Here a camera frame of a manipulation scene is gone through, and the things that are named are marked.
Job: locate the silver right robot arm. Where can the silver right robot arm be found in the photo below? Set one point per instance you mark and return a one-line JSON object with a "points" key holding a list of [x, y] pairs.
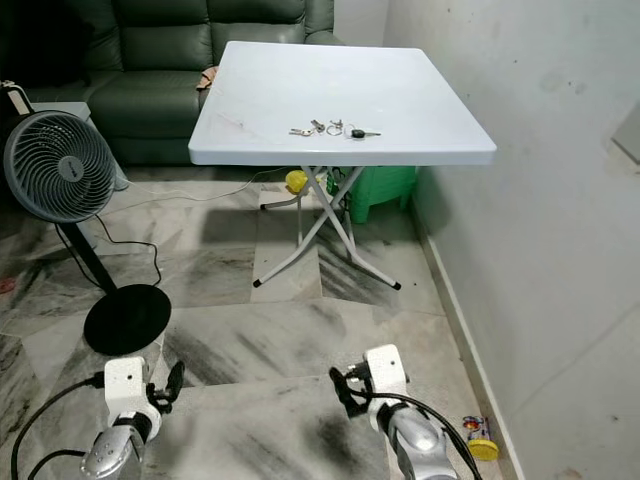
{"points": [[415, 440]]}

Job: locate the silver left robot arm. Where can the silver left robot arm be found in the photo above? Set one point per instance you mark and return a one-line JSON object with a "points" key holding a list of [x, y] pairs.
{"points": [[120, 450]]}

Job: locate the small red floor item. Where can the small red floor item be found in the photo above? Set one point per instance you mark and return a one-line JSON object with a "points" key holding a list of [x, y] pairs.
{"points": [[6, 285]]}

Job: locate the green plastic stool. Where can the green plastic stool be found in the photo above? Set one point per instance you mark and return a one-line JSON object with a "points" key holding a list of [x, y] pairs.
{"points": [[385, 188]]}

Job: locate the small yellow plastic object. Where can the small yellow plastic object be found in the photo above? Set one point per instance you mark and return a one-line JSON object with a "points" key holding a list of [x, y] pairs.
{"points": [[296, 181]]}

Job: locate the grey standing fan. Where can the grey standing fan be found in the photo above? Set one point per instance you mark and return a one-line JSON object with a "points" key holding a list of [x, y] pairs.
{"points": [[60, 166]]}

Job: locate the silver key bunch with rings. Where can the silver key bunch with rings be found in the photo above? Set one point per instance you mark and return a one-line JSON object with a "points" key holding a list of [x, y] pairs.
{"points": [[355, 132]]}

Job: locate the white folding table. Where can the white folding table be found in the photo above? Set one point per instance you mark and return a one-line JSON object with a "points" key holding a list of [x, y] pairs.
{"points": [[370, 90]]}

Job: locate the brown item on sofa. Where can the brown item on sofa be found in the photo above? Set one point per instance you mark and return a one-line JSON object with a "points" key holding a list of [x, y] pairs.
{"points": [[210, 79]]}

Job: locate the dark green leather sofa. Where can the dark green leather sofa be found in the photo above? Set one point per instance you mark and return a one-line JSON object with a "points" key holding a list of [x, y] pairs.
{"points": [[150, 60]]}

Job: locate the black box with white trim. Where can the black box with white trim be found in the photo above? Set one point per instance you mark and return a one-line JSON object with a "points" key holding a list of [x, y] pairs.
{"points": [[12, 102]]}

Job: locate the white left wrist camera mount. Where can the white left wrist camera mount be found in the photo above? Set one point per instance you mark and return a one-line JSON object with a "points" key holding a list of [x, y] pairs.
{"points": [[125, 385]]}

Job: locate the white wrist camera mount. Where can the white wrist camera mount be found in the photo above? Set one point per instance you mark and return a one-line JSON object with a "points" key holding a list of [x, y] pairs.
{"points": [[386, 370], [125, 385]]}

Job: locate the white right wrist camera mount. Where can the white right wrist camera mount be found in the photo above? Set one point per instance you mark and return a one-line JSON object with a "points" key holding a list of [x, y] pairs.
{"points": [[386, 370]]}

